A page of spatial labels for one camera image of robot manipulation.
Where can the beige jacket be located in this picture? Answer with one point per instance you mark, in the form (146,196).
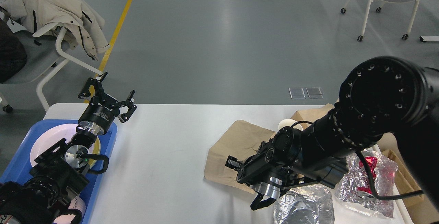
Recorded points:
(83,24)

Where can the red foil wrapper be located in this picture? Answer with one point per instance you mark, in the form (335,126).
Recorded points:
(367,164)

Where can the pink plate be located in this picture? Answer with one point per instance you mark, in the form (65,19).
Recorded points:
(53,135)

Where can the brown paper bag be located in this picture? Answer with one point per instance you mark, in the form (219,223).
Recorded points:
(241,140)

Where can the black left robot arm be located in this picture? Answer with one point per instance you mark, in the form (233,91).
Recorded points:
(60,171)

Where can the blue plastic tray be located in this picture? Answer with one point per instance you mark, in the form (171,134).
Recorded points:
(20,166)

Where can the white chair left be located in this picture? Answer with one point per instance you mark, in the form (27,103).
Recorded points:
(47,54)

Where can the left clear floor plate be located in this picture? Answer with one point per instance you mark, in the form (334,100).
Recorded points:
(297,93)

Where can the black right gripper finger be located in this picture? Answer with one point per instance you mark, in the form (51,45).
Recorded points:
(233,163)
(258,203)

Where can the brown paper sheet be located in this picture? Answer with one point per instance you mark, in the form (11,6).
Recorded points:
(310,115)

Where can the white bar on floor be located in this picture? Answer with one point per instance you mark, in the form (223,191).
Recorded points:
(427,38)

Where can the clear floor plate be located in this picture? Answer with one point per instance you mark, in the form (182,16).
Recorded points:
(297,93)
(314,92)

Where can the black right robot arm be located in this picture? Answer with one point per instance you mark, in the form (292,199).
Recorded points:
(381,95)

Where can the white paper cup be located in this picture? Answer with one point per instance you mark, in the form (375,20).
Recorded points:
(289,123)

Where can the brown paper in bin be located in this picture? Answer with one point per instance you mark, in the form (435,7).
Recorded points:
(404,181)

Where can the white plastic bin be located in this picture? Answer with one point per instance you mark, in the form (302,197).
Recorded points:
(418,209)

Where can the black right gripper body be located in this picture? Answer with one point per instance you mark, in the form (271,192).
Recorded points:
(269,186)

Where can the black bag on chair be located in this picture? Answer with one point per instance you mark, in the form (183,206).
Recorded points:
(13,56)

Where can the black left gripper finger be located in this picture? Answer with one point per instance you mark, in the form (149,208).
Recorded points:
(93,87)
(128,103)

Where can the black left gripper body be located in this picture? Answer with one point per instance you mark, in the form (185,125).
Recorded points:
(99,114)

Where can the yellow plate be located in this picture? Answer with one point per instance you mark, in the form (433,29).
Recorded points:
(94,149)

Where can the pink ribbed mug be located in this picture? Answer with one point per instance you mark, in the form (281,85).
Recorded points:
(78,204)

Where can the right clear floor plate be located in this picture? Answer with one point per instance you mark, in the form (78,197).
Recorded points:
(314,92)

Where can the silver foil bag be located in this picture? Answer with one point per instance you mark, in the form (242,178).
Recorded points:
(311,204)

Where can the clear plastic wrap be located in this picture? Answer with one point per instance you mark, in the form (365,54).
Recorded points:
(347,194)

